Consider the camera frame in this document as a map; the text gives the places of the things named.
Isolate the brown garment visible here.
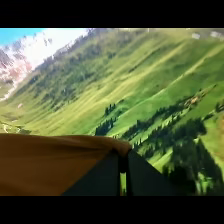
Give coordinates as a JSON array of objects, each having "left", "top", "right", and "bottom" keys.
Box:
[{"left": 0, "top": 133, "right": 133, "bottom": 197}]

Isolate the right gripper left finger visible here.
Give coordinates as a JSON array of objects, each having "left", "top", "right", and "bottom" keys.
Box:
[{"left": 62, "top": 150, "right": 121, "bottom": 197}]

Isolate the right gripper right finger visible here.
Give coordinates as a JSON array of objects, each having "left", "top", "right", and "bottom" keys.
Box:
[{"left": 126, "top": 148, "right": 178, "bottom": 197}]

